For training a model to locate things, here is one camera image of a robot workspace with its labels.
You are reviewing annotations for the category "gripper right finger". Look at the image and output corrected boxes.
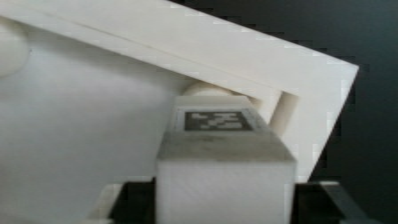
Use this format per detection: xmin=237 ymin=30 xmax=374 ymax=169
xmin=317 ymin=181 xmax=383 ymax=224

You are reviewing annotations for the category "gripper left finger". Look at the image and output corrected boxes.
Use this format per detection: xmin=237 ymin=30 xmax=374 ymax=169
xmin=79 ymin=184 xmax=123 ymax=224

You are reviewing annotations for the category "white table leg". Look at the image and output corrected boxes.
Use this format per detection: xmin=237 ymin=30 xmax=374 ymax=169
xmin=157 ymin=83 xmax=297 ymax=224

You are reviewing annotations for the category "white square tabletop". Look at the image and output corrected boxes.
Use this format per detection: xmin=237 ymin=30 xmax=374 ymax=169
xmin=0 ymin=0 xmax=358 ymax=224

